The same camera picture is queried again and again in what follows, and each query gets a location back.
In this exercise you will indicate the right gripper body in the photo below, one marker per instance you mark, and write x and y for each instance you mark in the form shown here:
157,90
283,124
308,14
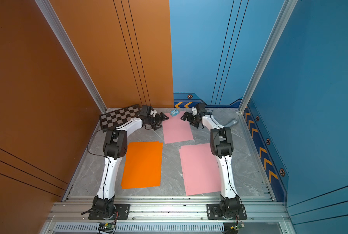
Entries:
194,119

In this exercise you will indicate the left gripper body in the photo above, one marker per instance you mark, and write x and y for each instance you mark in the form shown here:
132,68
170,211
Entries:
153,121

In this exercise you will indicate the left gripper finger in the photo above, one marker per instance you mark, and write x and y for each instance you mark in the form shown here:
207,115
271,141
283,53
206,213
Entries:
157,126
163,117

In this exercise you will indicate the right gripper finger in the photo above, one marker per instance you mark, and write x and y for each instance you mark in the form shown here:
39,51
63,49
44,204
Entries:
195,124
186,116

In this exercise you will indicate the pink paper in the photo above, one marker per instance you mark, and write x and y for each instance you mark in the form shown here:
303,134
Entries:
200,169
176,130

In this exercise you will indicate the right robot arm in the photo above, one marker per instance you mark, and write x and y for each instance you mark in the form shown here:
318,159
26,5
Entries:
221,145

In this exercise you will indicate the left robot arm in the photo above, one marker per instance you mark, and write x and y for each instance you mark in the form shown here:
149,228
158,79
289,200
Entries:
114,149

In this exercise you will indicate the small blue toy box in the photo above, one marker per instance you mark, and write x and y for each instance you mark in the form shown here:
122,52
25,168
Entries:
174,113

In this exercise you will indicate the grey metal cylinder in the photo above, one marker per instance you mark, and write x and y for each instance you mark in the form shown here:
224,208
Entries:
231,123

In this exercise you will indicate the black white chessboard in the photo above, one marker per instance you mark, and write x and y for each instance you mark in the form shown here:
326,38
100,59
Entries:
119,117

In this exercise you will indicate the green circuit board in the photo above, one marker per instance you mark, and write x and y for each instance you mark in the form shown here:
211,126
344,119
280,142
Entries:
107,228

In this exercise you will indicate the right small circuit board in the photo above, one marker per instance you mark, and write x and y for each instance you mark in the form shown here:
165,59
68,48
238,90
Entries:
232,228

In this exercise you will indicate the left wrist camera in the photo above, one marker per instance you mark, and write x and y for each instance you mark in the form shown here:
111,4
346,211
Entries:
153,113

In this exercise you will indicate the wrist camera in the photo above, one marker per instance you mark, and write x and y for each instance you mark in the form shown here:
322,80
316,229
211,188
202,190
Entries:
194,111
153,113

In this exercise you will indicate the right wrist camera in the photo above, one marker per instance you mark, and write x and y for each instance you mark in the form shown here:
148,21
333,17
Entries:
194,111

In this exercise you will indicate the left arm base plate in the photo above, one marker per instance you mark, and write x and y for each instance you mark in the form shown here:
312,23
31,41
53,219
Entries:
114,212

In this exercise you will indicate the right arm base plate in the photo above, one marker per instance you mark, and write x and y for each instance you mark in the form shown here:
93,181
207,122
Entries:
220,212

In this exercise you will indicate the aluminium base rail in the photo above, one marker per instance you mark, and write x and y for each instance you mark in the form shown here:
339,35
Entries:
175,209

